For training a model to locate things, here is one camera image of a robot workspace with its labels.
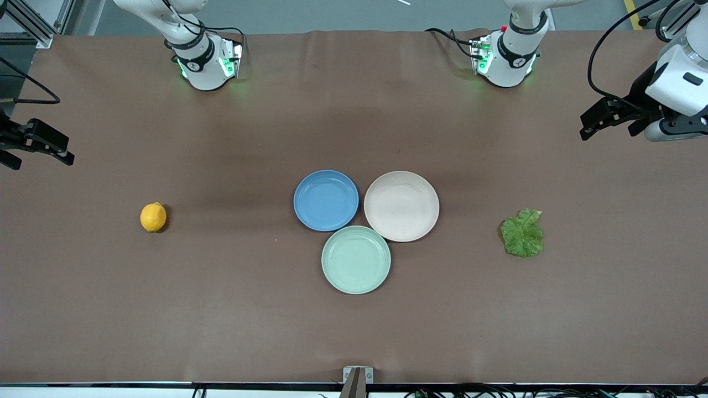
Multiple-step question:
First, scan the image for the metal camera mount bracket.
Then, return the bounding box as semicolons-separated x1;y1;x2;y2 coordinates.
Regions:
339;366;374;398

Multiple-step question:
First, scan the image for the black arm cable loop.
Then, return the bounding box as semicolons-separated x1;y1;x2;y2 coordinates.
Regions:
655;0;699;43

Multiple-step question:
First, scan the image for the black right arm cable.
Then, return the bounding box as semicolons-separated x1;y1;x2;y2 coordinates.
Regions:
0;55;60;105

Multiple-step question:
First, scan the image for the beige plate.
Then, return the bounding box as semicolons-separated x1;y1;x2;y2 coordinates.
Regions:
363;171;440;243

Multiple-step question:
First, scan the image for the aluminium frame profile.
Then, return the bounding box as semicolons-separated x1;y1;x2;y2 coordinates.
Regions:
639;0;708;43
0;0;75;49

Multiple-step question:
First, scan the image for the green lettuce leaf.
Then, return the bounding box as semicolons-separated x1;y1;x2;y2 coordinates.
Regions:
500;208;545;258

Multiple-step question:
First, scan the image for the white table edge rail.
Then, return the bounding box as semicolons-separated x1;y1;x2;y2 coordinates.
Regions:
0;381;708;398

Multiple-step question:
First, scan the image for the brown paper table cover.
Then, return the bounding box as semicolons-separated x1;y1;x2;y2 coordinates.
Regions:
0;29;708;385

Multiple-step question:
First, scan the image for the black base cable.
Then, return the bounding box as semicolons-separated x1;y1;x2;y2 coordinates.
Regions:
204;25;245;39
425;28;477;59

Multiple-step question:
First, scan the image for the yellow lemon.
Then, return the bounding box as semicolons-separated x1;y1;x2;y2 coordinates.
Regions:
140;202;167;233

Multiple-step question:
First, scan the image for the blue plate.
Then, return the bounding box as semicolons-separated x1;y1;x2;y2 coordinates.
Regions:
293;170;360;232

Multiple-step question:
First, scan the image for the metal base connector bracket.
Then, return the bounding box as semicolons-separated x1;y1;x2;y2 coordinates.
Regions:
470;34;493;75
218;36;244;78

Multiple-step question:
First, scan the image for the mint green plate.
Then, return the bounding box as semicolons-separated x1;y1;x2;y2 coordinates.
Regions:
321;226;392;295

